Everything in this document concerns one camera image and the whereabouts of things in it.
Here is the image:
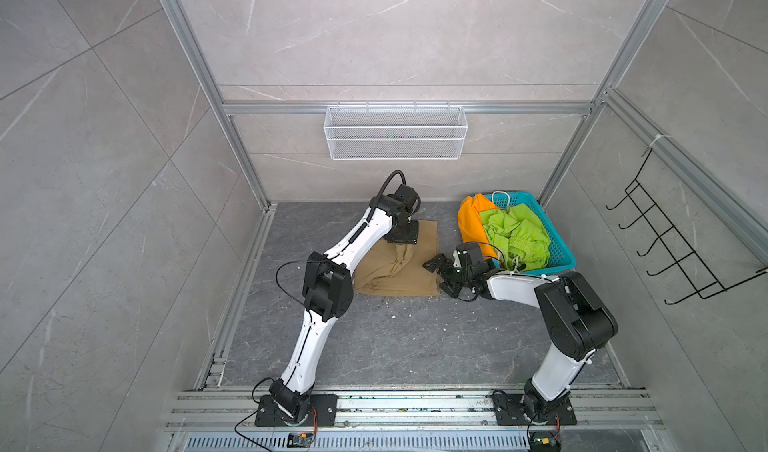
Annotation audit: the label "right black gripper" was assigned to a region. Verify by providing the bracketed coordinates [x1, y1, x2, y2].
[422, 253, 473, 297]

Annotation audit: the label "khaki tan shorts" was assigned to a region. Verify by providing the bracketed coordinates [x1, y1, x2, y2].
[354, 220, 440, 297]

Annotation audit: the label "lime green shorts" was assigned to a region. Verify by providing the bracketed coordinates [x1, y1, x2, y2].
[480, 204, 552, 271]

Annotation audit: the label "teal plastic basket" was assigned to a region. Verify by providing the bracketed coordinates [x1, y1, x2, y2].
[485, 191, 577, 275]

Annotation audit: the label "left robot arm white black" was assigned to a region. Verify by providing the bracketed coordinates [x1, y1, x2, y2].
[269, 186, 421, 424]

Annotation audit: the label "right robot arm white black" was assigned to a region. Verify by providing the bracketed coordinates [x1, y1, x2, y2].
[423, 250, 618, 424]

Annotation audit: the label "orange shorts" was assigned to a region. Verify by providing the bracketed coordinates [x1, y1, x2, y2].
[458, 194, 499, 258]

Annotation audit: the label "yellow black connector right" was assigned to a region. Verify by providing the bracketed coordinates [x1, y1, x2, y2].
[528, 431, 562, 452]

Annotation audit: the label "small green circuit board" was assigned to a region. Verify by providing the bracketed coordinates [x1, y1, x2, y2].
[286, 432, 316, 448]

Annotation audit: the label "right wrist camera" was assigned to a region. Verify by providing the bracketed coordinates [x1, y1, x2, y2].
[455, 242, 488, 276]

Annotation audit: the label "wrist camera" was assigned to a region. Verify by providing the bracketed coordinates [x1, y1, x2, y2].
[455, 242, 488, 276]
[391, 184, 421, 217]

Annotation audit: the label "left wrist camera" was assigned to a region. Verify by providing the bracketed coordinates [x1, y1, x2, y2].
[391, 184, 421, 217]

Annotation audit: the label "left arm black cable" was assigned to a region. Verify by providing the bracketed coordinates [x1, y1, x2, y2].
[365, 169, 408, 222]

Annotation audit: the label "white wire mesh basket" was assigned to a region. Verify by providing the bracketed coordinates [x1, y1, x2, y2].
[323, 105, 469, 161]

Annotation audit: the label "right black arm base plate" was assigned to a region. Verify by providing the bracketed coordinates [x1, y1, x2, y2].
[490, 390, 577, 426]

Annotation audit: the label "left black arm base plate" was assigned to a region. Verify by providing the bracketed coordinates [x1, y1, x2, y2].
[254, 394, 339, 427]

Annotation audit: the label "black wire hook rack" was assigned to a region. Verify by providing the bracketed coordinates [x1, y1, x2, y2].
[605, 148, 767, 306]

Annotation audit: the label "aluminium frame rail front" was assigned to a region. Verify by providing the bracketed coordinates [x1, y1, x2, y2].
[161, 388, 663, 431]

